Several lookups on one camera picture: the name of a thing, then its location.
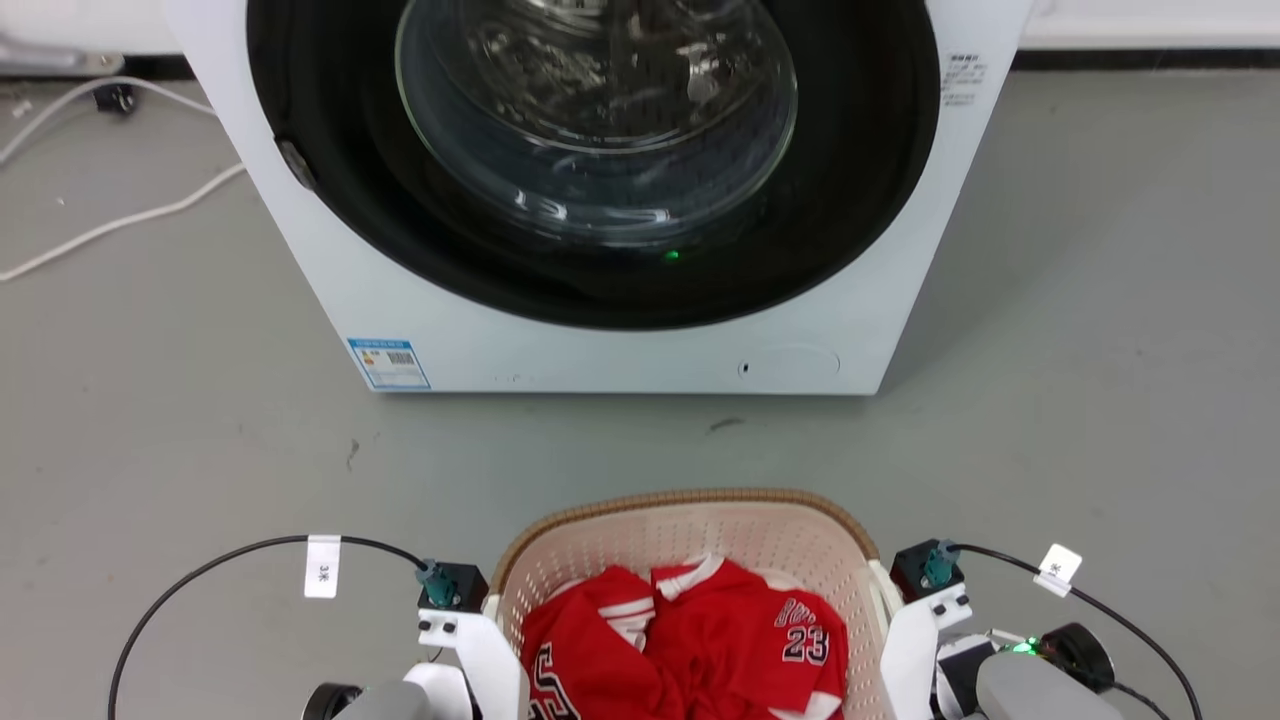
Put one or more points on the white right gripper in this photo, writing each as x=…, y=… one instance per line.
x=908, y=650

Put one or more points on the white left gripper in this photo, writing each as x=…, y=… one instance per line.
x=490, y=655

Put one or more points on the beige plastic laundry basket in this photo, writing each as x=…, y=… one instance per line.
x=700, y=530

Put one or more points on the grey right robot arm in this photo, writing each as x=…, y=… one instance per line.
x=1030, y=690

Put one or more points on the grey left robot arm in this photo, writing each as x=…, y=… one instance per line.
x=385, y=702

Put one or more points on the red basketball jersey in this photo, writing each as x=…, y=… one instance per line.
x=700, y=650

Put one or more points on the blue energy label sticker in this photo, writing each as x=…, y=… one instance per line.
x=389, y=364

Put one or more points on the white front-load washing machine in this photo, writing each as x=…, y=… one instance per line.
x=330, y=290

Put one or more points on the black round washer door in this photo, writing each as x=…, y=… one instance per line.
x=860, y=200

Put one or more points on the small printed text sticker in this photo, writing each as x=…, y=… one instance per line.
x=961, y=80

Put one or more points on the black floor plug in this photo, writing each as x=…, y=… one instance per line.
x=116, y=98

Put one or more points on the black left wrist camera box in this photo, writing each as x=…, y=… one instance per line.
x=460, y=585

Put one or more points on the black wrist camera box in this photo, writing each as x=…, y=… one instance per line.
x=915, y=572
x=460, y=585

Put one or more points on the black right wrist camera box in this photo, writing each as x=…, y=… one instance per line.
x=915, y=572

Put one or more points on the grey metal floor bracket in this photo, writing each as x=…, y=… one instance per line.
x=50, y=55

